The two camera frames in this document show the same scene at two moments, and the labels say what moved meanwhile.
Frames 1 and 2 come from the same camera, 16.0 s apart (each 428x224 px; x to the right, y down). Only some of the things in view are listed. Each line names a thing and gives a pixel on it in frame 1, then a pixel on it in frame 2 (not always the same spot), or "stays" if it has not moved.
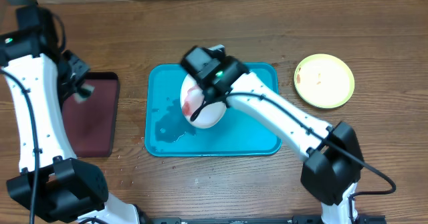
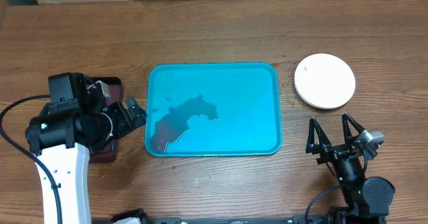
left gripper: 84,68 → 124,122
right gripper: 214,97 → 334,151
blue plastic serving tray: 168,133 stays
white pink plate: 192,99 → 324,81
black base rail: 293,219 stays
